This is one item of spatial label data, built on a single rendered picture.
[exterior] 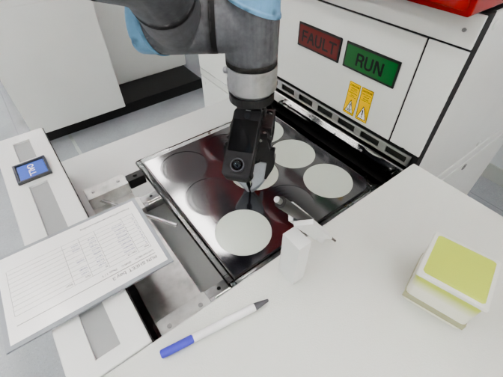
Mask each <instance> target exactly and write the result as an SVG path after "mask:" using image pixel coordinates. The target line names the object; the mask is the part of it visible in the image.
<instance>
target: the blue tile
mask: <svg viewBox="0 0 503 377"><path fill-rule="evenodd" d="M16 171H17V173H18V175H19V178H20V181H23V180H26V179H28V178H30V177H33V176H36V175H38V174H41V173H43V172H46V171H48V168H47V166H46V164H45V162H44V160H43V159H39V160H37V161H34V162H31V163H28V164H27V165H23V166H20V167H18V168H16Z"/></svg>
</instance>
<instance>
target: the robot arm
mask: <svg viewBox="0 0 503 377"><path fill-rule="evenodd" d="M89 1H98V2H102V3H106V4H115V5H120V6H124V15H125V22H126V29H127V32H128V35H129V38H130V39H131V41H132V45H133V46H134V48H135V49H136V50H137V51H138V52H140V53H141V54H146V55H160V56H169V55H205V54H225V63H226V67H223V69H222V70H223V73H227V75H228V77H227V83H228V92H229V100H230V102H231V103H232V104H233V105H235V106H236V107H237V108H236V109H235V110H234V116H233V119H232V121H231V124H230V128H231V130H230V132H229V133H228V134H227V139H228V142H225V144H224V148H225V153H224V161H223V166H222V174H223V175H224V177H225V178H226V179H227V180H232V181H237V182H238V183H239V184H240V185H241V186H242V187H243V188H244V189H245V190H246V191H247V192H254V191H255V190H257V189H258V188H259V187H260V186H261V185H262V184H263V182H264V181H265V180H266V178H267V177H268V176H269V174H270V173H271V171H272V169H273V168H274V164H275V147H271V144H272V141H273V137H274V133H275V109H267V108H266V107H267V106H268V105H270V104H272V102H273V101H274V95H275V90H276V85H277V73H278V39H279V28H280V19H281V0H89ZM270 112H271V113H272V116H271V115H270V114H268V113H270ZM271 136H272V137H271ZM250 181H251V186H250Z"/></svg>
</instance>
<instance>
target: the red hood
mask: <svg viewBox="0 0 503 377"><path fill-rule="evenodd" d="M407 1H411V2H415V3H417V4H422V5H425V6H428V7H433V8H435V9H439V10H443V11H446V12H449V13H454V14H456V15H460V16H464V17H470V16H473V15H475V14H477V13H480V12H482V11H485V10H488V9H490V8H492V7H495V6H497V5H499V4H502V3H503V0H407Z"/></svg>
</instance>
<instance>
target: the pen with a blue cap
mask: <svg viewBox="0 0 503 377"><path fill-rule="evenodd" d="M268 301H269V300H268V299H265V300H262V301H258V302H255V303H252V304H250V305H249V306H247V307H244V308H243V309H241V310H238V311H237V312H235V313H232V314H231V315H229V316H226V317H225V318H223V319H220V320H219V321H217V322H214V323H213V324H211V325H208V326H207V327H205V328H202V329H201V330H199V331H196V332H195V333H193V334H192V335H189V336H187V337H184V338H183V339H181V340H179V341H177V342H176V343H173V344H171V345H170V346H167V347H165V348H164V349H161V350H160V352H159V353H160V355H161V358H166V357H168V356H169V355H172V354H174V353H175V352H178V351H180V350H181V349H184V348H185V347H187V346H189V345H191V344H193V343H194V342H197V341H199V340H201V339H203V338H205V337H207V336H208V335H210V334H212V333H214V332H216V331H218V330H220V329H222V328H224V327H226V326H228V325H230V324H232V323H233V322H236V321H237V320H239V319H242V318H243V317H245V316H248V315H249V314H251V313H253V312H255V311H256V310H258V309H259V308H261V307H262V306H264V305H265V304H266V303H267V302H268Z"/></svg>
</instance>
